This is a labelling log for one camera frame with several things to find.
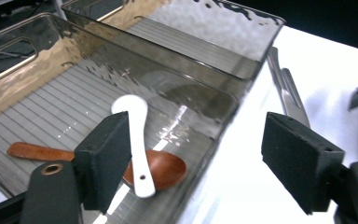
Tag translucent grey plastic bin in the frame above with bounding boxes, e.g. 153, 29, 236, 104
60, 0, 286, 81
0, 12, 241, 224

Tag brown wooden spoon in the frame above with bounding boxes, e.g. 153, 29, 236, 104
7, 142, 187, 191

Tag metal knife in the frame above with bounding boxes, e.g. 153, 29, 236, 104
267, 46, 296, 117

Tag white ceramic spoon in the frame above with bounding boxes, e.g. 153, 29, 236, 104
111, 94, 157, 199

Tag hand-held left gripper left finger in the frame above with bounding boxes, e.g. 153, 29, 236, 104
74, 111, 133, 214

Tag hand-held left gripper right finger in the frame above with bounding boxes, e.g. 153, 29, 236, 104
261, 111, 345, 216

